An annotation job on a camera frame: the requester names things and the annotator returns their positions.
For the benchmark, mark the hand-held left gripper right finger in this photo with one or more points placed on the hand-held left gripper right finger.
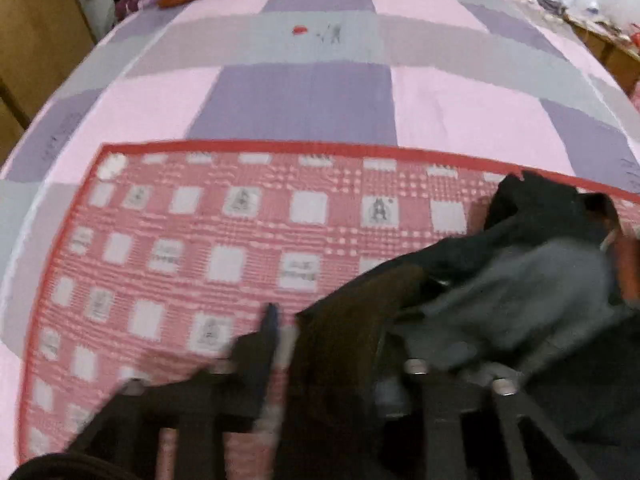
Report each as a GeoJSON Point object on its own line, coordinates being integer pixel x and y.
{"type": "Point", "coordinates": [440, 410]}

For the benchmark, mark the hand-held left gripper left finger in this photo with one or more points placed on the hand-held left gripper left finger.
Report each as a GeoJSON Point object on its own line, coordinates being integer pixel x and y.
{"type": "Point", "coordinates": [261, 355]}

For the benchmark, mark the dark navy puffer jacket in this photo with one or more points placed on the dark navy puffer jacket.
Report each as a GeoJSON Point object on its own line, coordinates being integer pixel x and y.
{"type": "Point", "coordinates": [525, 285]}

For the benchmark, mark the red checkered mat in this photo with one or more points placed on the red checkered mat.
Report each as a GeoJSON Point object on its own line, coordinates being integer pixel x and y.
{"type": "Point", "coordinates": [200, 260]}

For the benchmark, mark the pink purple checkered bed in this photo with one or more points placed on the pink purple checkered bed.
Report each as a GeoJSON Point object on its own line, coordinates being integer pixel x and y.
{"type": "Point", "coordinates": [310, 90]}

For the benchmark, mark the wooden cabinet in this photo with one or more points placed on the wooden cabinet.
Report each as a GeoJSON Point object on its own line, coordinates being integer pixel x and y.
{"type": "Point", "coordinates": [617, 55]}

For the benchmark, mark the wooden wardrobe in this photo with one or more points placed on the wooden wardrobe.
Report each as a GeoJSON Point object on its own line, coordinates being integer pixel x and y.
{"type": "Point", "coordinates": [35, 25]}

